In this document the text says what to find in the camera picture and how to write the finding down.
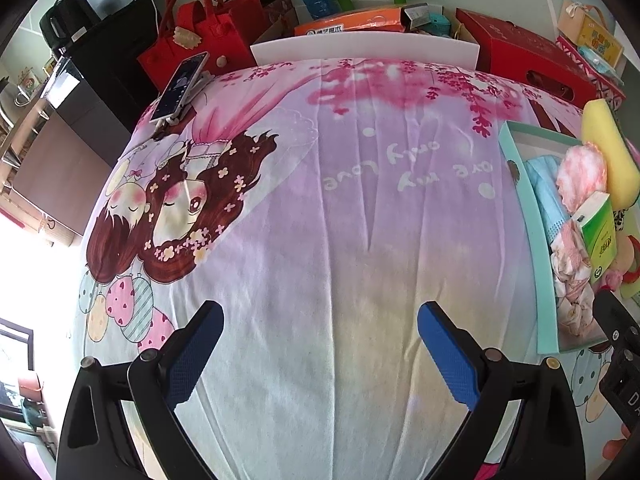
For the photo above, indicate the orange cardboard box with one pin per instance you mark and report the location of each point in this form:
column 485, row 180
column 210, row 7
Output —
column 350, row 22

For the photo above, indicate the smartphone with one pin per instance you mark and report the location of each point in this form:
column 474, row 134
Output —
column 180, row 85

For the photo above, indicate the teal plastic container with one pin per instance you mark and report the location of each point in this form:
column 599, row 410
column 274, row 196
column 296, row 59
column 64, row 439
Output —
column 437, row 17

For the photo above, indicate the black and white spotted cloth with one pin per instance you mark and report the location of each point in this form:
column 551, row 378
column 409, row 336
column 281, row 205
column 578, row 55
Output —
column 620, row 220

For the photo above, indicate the teal-edged white box tray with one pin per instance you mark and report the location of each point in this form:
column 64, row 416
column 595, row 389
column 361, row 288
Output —
column 530, row 220

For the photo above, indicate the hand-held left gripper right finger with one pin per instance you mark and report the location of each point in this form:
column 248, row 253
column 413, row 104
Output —
column 450, row 360

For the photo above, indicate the red tape roll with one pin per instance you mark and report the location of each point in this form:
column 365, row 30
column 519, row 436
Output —
column 631, row 287

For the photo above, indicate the dark red paper bag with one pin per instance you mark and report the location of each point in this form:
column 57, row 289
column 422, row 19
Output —
column 272, row 15

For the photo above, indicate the person's right hand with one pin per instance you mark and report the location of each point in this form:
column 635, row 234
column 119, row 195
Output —
column 616, row 445

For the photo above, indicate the printed cartoon blanket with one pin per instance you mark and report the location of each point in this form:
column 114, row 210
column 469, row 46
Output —
column 325, row 260

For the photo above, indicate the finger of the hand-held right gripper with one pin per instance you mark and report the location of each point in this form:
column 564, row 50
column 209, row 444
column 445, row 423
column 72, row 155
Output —
column 612, row 317

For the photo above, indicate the light blue wipes packet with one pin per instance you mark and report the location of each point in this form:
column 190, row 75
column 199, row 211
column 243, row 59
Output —
column 597, row 61

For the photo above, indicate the white phone stand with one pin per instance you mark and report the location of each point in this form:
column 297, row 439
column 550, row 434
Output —
column 200, row 82

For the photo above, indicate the red and white patterned box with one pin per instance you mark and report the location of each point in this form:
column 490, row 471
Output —
column 607, row 91

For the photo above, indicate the red gift box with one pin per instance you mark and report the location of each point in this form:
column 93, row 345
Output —
column 515, row 45

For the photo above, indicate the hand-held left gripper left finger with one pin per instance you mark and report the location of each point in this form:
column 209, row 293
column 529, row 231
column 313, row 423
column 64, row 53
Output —
column 192, row 355

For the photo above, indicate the pink floral cloth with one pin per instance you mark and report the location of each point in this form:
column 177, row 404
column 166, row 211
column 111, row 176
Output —
column 570, row 275

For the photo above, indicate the green tissue packet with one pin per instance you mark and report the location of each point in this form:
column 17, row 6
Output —
column 600, row 240

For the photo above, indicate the red felt handbag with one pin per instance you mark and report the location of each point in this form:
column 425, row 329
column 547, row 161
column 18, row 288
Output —
column 210, row 35

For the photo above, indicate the brown cabinet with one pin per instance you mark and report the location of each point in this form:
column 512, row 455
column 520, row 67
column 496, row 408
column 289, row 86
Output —
column 55, row 170

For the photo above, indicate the pink fluffy cloth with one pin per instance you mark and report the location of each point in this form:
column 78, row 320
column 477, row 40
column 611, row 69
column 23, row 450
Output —
column 582, row 175

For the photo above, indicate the black cabinet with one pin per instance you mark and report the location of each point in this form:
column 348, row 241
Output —
column 100, row 90

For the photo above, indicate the white foam board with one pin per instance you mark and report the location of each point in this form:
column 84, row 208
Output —
column 360, row 45

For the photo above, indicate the green and yellow sponge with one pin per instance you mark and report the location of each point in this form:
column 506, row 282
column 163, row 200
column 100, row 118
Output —
column 605, row 135

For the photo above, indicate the blue face mask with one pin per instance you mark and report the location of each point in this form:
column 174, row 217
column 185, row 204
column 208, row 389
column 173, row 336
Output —
column 545, row 195

